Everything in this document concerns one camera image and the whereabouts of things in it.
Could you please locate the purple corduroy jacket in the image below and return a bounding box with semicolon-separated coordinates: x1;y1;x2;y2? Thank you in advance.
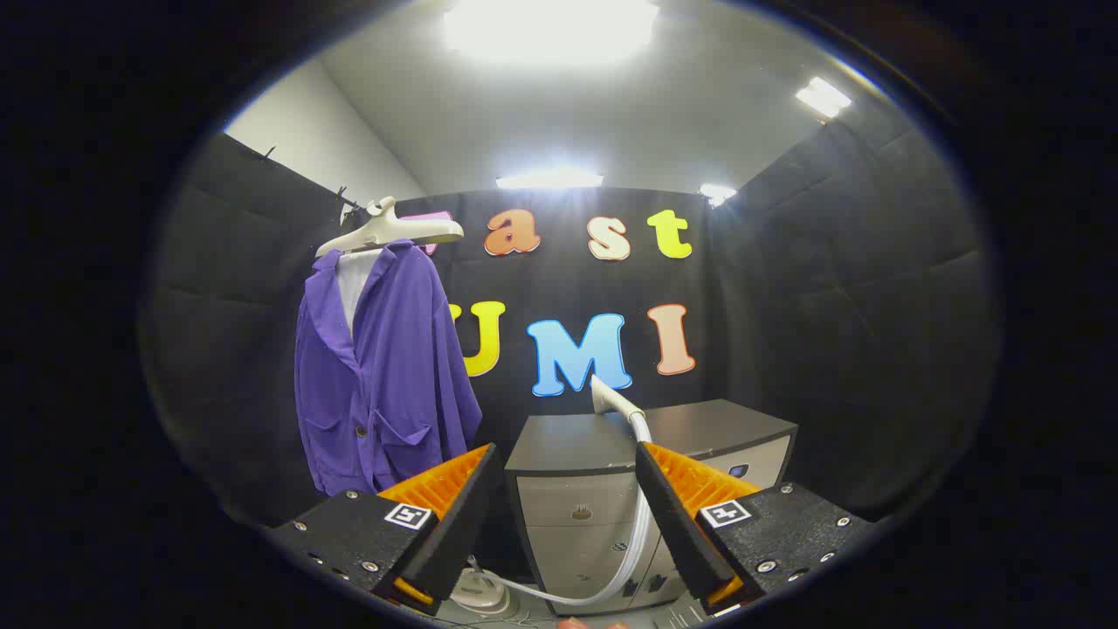
294;240;483;497

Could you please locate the white steamer base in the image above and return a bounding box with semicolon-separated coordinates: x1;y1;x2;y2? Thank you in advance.
450;568;512;612

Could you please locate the white clothes hanger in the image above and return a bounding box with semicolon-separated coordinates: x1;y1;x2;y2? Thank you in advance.
314;197;466;259

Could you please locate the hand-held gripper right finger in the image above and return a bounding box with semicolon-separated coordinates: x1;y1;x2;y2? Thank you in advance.
635;441;874;617

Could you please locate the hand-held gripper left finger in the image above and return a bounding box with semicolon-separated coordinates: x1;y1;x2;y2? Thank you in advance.
271;443;503;617

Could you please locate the rectangular ceiling light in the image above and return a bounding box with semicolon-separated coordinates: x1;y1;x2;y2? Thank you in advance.
795;76;853;119

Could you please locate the grey cabinet with dark top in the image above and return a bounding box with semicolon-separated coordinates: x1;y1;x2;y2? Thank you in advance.
505;399;798;617

